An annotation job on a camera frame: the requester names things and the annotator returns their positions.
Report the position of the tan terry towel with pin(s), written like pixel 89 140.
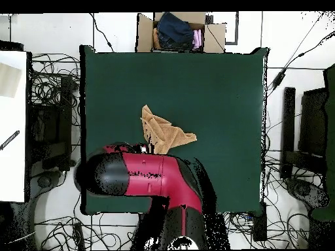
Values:
pixel 162 133

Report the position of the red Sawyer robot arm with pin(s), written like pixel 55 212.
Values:
pixel 146 172

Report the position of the black equipment rack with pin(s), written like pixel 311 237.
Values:
pixel 52 130

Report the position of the office chair base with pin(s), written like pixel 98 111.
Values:
pixel 44 181
pixel 303 189

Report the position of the black power strip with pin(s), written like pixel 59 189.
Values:
pixel 260 224
pixel 78 235

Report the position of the white desk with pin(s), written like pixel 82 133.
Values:
pixel 13 157

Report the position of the black striped tool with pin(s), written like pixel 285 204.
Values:
pixel 10 139

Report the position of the dark green table cloth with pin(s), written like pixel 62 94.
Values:
pixel 209 104

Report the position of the open cardboard box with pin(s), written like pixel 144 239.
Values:
pixel 145 36

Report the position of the tan cloth in box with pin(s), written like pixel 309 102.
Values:
pixel 156 39

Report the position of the beige paper sheet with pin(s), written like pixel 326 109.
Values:
pixel 9 81

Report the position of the blue denim jeans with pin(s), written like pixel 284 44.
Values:
pixel 175 31

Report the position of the pink cloth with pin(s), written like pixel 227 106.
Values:
pixel 197 39

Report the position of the black chair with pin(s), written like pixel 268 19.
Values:
pixel 311 117

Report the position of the dark green draped cloth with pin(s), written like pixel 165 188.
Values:
pixel 331 130

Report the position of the black floor frame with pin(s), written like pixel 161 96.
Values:
pixel 236 28

